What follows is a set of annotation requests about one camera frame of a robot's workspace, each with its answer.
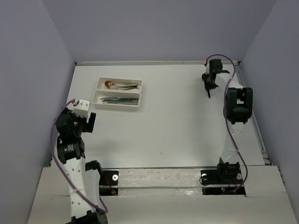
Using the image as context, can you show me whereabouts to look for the teal plastic knife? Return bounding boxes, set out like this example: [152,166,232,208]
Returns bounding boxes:
[116,99,139,103]

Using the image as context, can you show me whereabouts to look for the steel knife dark marbled handle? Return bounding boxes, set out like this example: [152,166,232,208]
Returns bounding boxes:
[100,97,139,101]

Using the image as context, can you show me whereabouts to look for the beige plastic spoon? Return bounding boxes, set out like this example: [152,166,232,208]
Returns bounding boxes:
[109,85,125,90]

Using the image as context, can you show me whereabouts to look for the copper spoon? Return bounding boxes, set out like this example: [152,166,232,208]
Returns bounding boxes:
[105,81,138,88]

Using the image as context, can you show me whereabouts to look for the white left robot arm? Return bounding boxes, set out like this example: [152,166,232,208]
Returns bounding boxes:
[55,108,108,224]

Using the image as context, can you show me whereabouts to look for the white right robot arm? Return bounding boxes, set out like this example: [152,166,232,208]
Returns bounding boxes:
[200,59,253,186]

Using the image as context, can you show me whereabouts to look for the white near tray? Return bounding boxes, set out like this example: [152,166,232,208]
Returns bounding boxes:
[92,90,141,111]

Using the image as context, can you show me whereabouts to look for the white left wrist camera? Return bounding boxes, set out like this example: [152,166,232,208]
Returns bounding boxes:
[72,99,90,119]

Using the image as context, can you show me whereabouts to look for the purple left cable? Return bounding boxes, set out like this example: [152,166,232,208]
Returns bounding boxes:
[50,99,109,213]

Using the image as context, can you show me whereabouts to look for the purple cable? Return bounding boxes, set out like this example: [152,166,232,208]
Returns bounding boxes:
[204,54,248,193]
[50,99,109,213]

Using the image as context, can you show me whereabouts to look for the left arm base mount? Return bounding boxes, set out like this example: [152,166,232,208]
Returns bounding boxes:
[99,169,119,196]

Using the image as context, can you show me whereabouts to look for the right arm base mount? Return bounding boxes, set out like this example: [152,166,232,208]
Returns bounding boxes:
[199,169,246,196]

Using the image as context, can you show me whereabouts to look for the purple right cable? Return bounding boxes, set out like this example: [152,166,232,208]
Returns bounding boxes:
[204,54,248,193]

